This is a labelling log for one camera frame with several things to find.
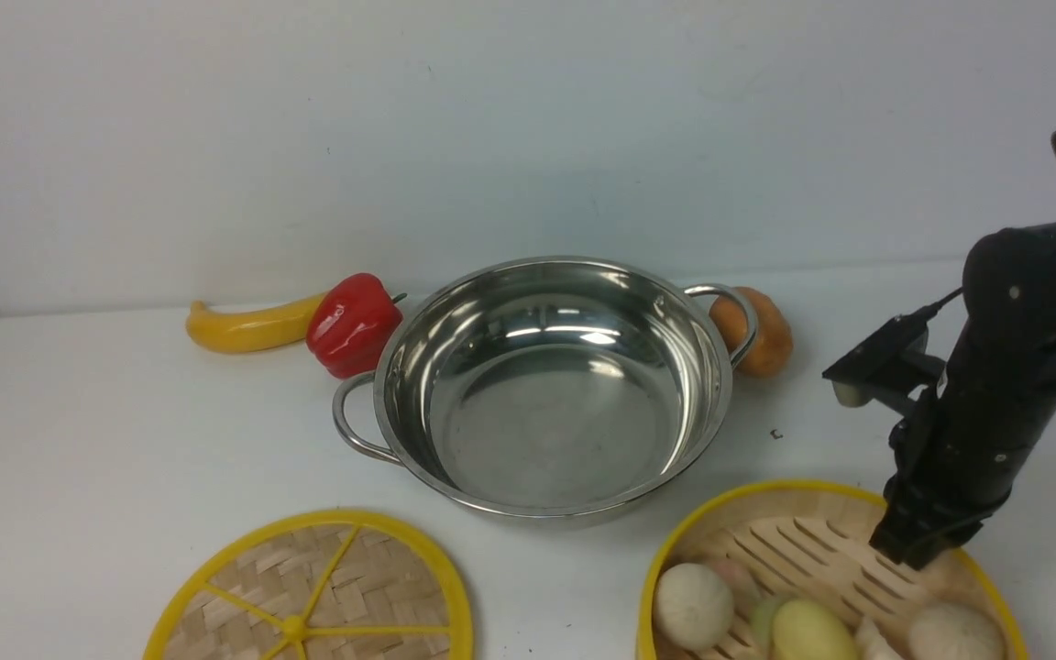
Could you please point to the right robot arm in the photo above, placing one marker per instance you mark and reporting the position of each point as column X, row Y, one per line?
column 1009, row 296

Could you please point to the pink dumpling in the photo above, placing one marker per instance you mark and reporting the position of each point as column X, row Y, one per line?
column 741, row 582

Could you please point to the yellow rimmed bamboo steamer basket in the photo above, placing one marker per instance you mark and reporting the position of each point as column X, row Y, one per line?
column 810, row 538

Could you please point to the green dumpling centre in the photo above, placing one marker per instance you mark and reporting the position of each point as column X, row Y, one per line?
column 761, row 624

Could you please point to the yellow green bun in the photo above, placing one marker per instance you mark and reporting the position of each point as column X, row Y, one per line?
column 804, row 629

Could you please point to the white bun left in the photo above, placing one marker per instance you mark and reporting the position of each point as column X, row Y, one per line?
column 692, row 606

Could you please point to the white bun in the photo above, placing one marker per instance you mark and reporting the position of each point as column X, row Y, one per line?
column 692, row 606
column 949, row 630

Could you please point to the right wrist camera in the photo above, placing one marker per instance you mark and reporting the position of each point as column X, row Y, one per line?
column 887, row 366

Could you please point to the yellow banana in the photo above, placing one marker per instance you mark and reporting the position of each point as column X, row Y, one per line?
column 250, row 332

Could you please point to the white dumpling right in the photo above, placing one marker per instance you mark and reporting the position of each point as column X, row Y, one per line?
column 872, row 644

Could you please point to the red bell pepper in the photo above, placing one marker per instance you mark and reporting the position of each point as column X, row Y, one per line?
column 352, row 324

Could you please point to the yellow bamboo steamer lid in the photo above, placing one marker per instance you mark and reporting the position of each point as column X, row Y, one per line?
column 332, row 584

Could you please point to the stainless steel pot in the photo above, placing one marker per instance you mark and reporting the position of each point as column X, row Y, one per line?
column 551, row 389

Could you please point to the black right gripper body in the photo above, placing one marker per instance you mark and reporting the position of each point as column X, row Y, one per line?
column 957, row 457

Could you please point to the white bun right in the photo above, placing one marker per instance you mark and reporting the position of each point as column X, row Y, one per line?
column 949, row 630

